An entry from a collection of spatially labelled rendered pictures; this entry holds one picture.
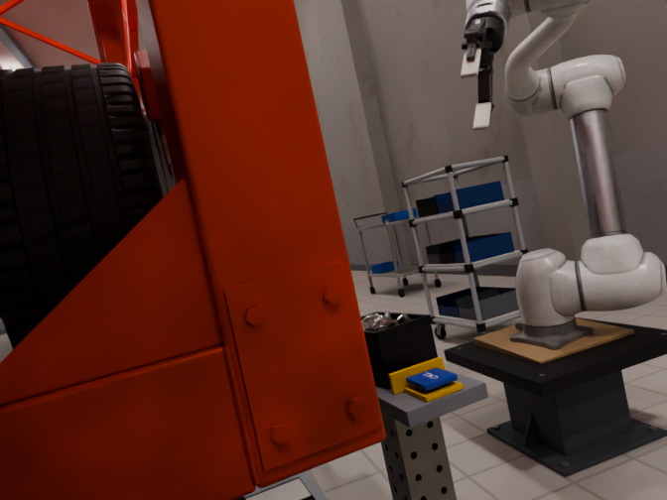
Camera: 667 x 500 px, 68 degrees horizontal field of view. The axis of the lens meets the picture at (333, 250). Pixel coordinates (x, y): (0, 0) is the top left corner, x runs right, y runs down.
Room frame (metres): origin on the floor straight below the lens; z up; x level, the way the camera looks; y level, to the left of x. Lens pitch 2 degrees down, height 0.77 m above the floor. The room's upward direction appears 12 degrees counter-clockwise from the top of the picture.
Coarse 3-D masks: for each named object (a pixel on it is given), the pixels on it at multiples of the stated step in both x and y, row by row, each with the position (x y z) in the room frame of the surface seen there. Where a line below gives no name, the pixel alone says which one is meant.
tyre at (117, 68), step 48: (0, 96) 0.72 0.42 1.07; (48, 96) 0.74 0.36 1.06; (96, 96) 0.76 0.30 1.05; (0, 144) 0.67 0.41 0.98; (48, 144) 0.69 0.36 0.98; (96, 144) 0.70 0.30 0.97; (144, 144) 0.73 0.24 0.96; (0, 192) 0.65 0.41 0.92; (48, 192) 0.67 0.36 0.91; (96, 192) 0.68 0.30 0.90; (144, 192) 0.71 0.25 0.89; (0, 240) 0.64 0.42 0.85; (48, 240) 0.66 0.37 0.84; (96, 240) 0.68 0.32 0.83; (0, 288) 0.64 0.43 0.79; (48, 288) 0.66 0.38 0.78
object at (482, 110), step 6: (486, 102) 1.03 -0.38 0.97; (480, 108) 1.03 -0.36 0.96; (486, 108) 1.02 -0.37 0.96; (474, 114) 1.03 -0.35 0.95; (480, 114) 1.02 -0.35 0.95; (486, 114) 1.02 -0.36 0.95; (474, 120) 1.02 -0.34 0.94; (480, 120) 1.01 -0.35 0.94; (486, 120) 1.01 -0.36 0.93; (474, 126) 1.01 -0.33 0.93; (480, 126) 1.00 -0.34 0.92; (486, 126) 1.00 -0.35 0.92
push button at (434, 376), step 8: (416, 376) 0.92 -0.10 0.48; (424, 376) 0.91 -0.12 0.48; (432, 376) 0.90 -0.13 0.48; (440, 376) 0.89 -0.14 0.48; (448, 376) 0.88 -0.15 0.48; (456, 376) 0.88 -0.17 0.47; (416, 384) 0.89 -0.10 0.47; (424, 384) 0.87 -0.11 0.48; (432, 384) 0.87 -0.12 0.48; (440, 384) 0.87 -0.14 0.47
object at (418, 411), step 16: (464, 384) 0.91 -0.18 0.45; (480, 384) 0.89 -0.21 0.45; (384, 400) 0.91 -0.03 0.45; (400, 400) 0.89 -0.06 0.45; (416, 400) 0.88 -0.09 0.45; (448, 400) 0.86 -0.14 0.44; (464, 400) 0.88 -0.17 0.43; (480, 400) 0.89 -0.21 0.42; (400, 416) 0.86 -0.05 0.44; (416, 416) 0.84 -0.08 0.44; (432, 416) 0.85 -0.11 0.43
